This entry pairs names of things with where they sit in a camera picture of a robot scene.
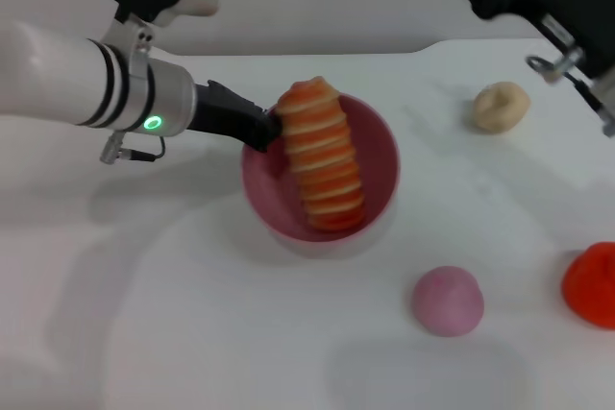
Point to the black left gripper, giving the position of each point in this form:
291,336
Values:
226,112

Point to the orange striped bread roll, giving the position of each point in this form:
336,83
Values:
327,160

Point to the pink plastic bowl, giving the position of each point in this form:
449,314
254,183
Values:
375,165

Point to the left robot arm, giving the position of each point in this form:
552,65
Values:
62,79

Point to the beige folded bun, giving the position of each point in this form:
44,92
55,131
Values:
499,110

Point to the pink round bun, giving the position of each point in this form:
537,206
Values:
447,302

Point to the red round bun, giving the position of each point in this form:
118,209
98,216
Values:
593,285

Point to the silver left camera bracket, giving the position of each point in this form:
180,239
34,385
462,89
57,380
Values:
132,42

